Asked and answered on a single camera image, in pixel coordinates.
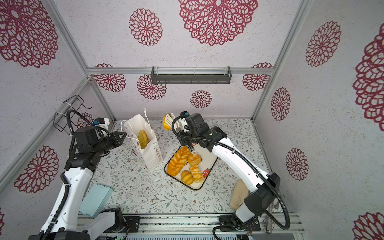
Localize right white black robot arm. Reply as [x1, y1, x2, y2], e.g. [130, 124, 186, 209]
[171, 112, 291, 231]

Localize white paper bag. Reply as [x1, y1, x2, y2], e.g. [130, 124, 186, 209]
[120, 109, 163, 171]

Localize long braided orange bread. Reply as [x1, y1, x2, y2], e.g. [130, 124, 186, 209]
[167, 146, 191, 176]

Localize metal handled tool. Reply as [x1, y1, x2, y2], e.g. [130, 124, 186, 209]
[264, 204, 275, 235]

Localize small round bread top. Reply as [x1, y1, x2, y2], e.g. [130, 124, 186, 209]
[163, 114, 173, 131]

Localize striped bread roll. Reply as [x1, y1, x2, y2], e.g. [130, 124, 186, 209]
[138, 130, 149, 150]

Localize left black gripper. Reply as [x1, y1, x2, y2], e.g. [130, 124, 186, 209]
[93, 131, 127, 157]

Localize black wire wall rack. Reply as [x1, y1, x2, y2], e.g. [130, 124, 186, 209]
[53, 94, 93, 137]

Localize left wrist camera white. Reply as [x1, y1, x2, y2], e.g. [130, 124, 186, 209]
[93, 118, 110, 130]

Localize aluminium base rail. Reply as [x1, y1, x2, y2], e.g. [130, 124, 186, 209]
[77, 212, 306, 235]

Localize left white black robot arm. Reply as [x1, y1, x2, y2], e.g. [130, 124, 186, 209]
[29, 109, 127, 240]

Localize yellow bun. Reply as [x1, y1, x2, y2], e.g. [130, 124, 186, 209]
[181, 171, 194, 185]

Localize white tray black rim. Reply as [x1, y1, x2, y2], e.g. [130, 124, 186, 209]
[164, 144, 219, 191]

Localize black wall shelf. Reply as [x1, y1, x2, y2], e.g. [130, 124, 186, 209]
[150, 67, 233, 85]

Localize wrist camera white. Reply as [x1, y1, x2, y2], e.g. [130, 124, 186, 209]
[93, 118, 110, 130]
[176, 111, 190, 133]

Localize beige sponge block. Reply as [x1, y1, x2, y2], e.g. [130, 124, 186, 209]
[230, 180, 249, 211]

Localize metal tongs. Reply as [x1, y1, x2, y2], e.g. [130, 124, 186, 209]
[163, 113, 181, 131]

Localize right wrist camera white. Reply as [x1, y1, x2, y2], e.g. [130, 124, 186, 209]
[176, 111, 190, 133]

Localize light green box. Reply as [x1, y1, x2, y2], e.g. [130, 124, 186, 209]
[79, 184, 113, 218]

